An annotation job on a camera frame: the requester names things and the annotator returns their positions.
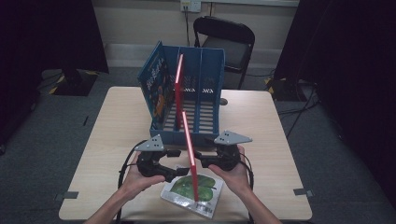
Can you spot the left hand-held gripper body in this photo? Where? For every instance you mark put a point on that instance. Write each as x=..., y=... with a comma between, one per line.
x=149, y=165

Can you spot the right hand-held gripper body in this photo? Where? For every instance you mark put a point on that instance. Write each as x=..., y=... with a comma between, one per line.
x=229, y=157

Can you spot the green leaf picture book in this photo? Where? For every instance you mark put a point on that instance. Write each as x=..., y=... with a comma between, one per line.
x=183, y=186

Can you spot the red picture book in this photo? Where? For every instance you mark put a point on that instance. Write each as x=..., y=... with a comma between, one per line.
x=178, y=93
x=190, y=146

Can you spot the blue picture book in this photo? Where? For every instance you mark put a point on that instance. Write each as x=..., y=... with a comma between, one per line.
x=155, y=81

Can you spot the blue plastic file rack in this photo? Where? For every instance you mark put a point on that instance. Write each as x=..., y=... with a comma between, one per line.
x=205, y=62

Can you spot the person's left hand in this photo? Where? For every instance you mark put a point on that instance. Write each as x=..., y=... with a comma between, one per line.
x=135, y=183

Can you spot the person's right hand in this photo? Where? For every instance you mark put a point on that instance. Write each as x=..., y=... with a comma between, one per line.
x=238, y=180

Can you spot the dark round table grommet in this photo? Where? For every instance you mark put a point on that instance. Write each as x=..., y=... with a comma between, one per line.
x=223, y=101

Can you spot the grey tape strip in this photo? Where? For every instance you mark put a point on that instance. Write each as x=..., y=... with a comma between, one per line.
x=302, y=192
x=70, y=195

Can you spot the black stand base yellow striped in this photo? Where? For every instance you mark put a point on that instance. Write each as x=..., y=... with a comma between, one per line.
x=281, y=88
x=74, y=82

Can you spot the black folding chair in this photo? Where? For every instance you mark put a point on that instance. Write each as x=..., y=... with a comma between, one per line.
x=224, y=29

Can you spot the black curtain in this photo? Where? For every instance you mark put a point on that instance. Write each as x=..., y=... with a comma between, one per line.
x=358, y=62
x=46, y=31

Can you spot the white wall socket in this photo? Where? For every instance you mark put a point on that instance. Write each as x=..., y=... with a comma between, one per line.
x=194, y=5

